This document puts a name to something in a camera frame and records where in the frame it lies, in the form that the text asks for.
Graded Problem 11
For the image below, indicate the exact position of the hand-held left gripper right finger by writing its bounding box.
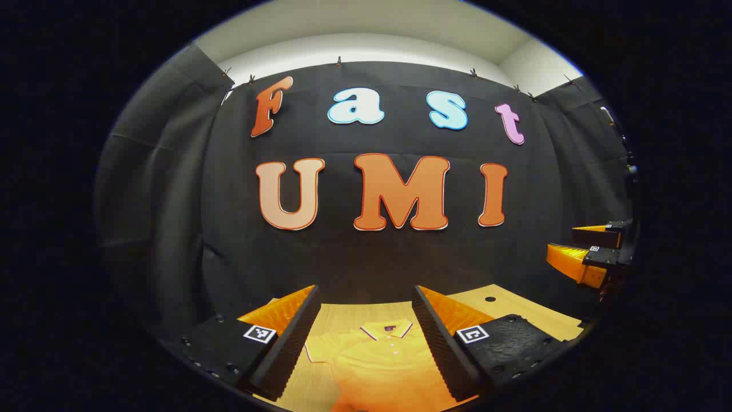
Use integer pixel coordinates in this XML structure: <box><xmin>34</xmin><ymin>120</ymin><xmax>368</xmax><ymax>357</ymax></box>
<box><xmin>412</xmin><ymin>285</ymin><xmax>572</xmax><ymax>402</ymax></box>

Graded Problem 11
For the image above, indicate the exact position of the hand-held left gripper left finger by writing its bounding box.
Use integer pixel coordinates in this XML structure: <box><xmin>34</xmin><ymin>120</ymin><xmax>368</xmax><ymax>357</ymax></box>
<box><xmin>172</xmin><ymin>285</ymin><xmax>321</xmax><ymax>401</ymax></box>

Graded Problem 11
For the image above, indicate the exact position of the orange T-shirt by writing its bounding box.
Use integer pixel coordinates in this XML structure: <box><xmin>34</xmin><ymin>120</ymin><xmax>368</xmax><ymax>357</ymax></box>
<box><xmin>303</xmin><ymin>319</ymin><xmax>453</xmax><ymax>412</ymax></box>

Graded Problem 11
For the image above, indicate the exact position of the black metal stand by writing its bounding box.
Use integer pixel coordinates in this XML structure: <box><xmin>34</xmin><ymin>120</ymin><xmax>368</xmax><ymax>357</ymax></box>
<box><xmin>600</xmin><ymin>106</ymin><xmax>639</xmax><ymax>184</ymax></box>

